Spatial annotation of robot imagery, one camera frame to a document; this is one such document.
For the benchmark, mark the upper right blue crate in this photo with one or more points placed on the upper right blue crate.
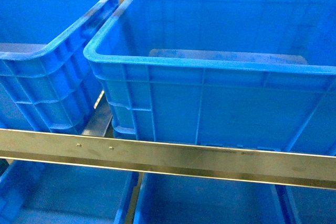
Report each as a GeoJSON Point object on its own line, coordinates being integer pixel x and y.
{"type": "Point", "coordinates": [256, 74]}

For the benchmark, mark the blue crate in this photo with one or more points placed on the blue crate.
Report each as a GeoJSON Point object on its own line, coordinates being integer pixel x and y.
{"type": "Point", "coordinates": [33, 192]}
{"type": "Point", "coordinates": [305, 205]}
{"type": "Point", "coordinates": [182, 199]}
{"type": "Point", "coordinates": [256, 74]}
{"type": "Point", "coordinates": [47, 85]}

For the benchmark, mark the metal storage rack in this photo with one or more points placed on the metal storage rack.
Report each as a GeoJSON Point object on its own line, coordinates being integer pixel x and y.
{"type": "Point", "coordinates": [97, 147]}

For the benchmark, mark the lower middle blue crate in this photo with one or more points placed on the lower middle blue crate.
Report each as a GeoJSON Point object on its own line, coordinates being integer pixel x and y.
{"type": "Point", "coordinates": [182, 199]}

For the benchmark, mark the upper left blue crate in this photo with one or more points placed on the upper left blue crate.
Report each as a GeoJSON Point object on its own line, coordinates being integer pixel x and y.
{"type": "Point", "coordinates": [47, 85]}

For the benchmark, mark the lower left blue crate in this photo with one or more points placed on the lower left blue crate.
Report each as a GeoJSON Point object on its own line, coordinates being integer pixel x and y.
{"type": "Point", "coordinates": [33, 192]}

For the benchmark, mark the lower right blue crate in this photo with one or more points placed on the lower right blue crate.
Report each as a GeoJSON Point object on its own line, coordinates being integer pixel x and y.
{"type": "Point", "coordinates": [305, 205]}

